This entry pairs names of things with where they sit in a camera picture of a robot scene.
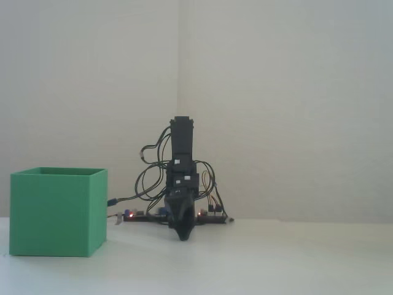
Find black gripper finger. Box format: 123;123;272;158
163;194;189;242
184;194;197;241

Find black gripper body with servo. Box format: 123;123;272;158
165;173;201;198

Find green open plastic bin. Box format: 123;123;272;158
9;167;109;258

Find circuit board with jumper wires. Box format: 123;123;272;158
196;207;228;220

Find coloured jumper wires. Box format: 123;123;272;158
199;171;225;216

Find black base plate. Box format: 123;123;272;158
122;214;230;226

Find blue circuit board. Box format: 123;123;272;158
123;207;169;218

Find black servo cable bundle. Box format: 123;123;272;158
117;125;230;219

